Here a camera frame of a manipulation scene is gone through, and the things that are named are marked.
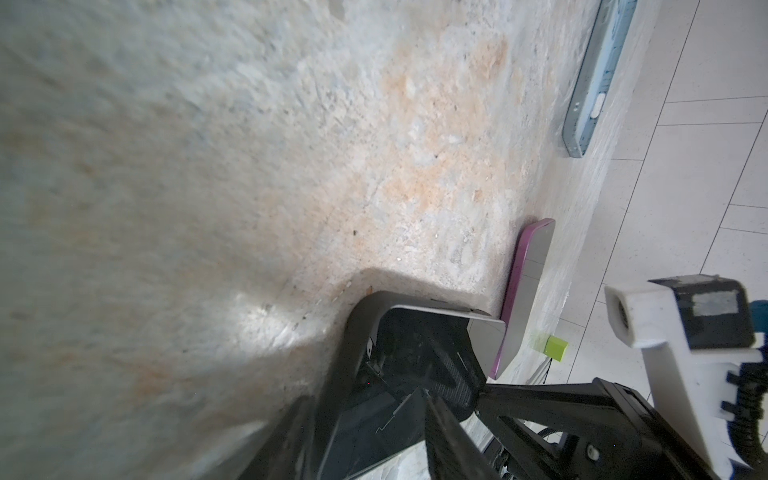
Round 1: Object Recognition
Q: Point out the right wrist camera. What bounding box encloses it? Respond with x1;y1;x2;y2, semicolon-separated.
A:
604;274;767;479

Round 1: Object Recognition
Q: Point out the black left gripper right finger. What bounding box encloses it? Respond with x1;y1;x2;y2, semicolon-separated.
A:
423;392;500;480

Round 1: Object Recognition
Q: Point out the black phone case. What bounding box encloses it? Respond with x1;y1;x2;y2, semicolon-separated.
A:
311;291;506;479

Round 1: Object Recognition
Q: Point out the green cube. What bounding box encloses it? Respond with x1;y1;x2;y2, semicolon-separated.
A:
534;335;569;362

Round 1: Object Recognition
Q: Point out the black phone right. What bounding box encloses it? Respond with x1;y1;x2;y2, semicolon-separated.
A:
489;218;556;380

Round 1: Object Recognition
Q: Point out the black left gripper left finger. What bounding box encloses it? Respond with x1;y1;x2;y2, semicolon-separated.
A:
238;396;315;480

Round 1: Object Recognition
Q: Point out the light blue phone case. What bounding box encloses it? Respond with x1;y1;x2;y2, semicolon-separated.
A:
562;0;638;158

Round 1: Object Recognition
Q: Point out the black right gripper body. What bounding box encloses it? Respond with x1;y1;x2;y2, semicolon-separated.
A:
476;379;716;479

